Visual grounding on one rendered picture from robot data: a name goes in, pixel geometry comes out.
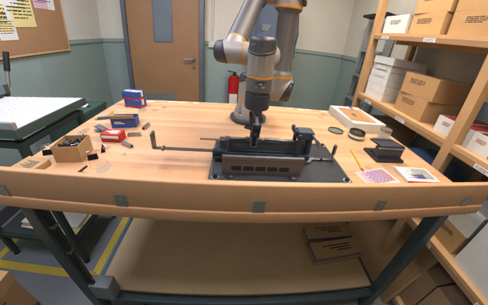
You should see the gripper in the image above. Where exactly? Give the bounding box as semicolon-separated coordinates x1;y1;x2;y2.
244;90;271;148

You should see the blue-grey desk stapler body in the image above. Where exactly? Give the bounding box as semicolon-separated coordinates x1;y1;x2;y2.
212;135;334;164

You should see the grey slotted stapler magazine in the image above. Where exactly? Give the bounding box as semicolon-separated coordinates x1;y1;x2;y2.
221;153;307;179

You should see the blue-grey stapler head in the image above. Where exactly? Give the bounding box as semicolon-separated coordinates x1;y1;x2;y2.
291;125;317;159

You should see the red fire extinguisher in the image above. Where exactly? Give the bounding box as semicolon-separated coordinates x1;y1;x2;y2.
227;70;241;104

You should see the wooden workbench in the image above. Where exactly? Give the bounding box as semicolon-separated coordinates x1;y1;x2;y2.
0;99;488;305

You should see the white box with brown top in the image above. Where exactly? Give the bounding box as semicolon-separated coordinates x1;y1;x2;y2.
329;104;386;133

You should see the yellow pencil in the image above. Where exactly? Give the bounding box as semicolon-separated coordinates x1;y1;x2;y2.
350;148;365;172

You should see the brown door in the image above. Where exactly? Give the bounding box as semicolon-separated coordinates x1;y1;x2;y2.
120;0;206;103

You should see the flat cardboard box blue edge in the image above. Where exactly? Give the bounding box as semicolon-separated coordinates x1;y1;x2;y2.
307;238;363;267
302;222;354;243

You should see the pink patterned card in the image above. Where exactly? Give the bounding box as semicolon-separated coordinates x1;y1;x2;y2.
355;168;402;185

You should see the black hole punch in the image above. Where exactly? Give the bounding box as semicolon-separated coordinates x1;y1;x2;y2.
363;138;406;164

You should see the grey stepladder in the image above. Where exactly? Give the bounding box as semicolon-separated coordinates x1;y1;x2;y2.
344;12;397;104

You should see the blue box with white label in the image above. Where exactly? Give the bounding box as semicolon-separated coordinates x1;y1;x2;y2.
108;113;140;129

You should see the stack of white boxes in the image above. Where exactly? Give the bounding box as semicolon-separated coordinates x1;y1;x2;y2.
364;55;429;104

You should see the red box with white label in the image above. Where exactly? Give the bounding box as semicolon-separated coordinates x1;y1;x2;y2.
100;128;127;144

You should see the white card with blue print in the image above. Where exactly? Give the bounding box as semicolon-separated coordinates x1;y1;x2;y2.
394;166;441;184

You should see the brown cardboard box with label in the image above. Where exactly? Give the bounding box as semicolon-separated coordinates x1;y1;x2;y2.
399;71;473;106
393;91;462;124

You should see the open cardboard box of clips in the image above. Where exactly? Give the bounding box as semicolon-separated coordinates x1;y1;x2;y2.
49;135;94;163

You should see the wooden shelf unit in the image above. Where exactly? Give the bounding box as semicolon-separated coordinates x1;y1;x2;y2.
351;0;488;305

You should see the green paper cutter on stand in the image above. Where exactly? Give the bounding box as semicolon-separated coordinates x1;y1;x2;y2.
0;50;107;160

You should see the cork notice board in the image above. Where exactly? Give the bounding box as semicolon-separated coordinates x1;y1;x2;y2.
0;0;71;63

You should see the grey slide rod with handle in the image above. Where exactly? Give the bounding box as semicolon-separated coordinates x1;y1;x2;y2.
149;130;216;153

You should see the dark stapler base plate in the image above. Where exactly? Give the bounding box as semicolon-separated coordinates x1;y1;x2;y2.
208;144;352;183

